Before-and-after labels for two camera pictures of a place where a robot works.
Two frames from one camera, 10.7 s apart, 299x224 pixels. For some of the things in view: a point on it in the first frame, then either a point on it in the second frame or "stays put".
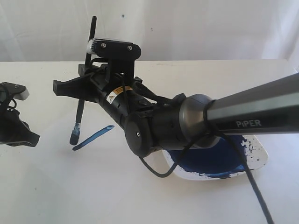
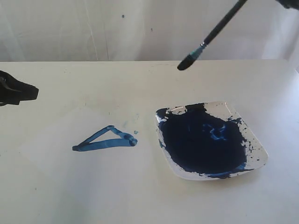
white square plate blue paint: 218,158 stays put
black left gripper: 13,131 → 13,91
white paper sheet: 100,171 stays put
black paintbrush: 74,136 → 220,26
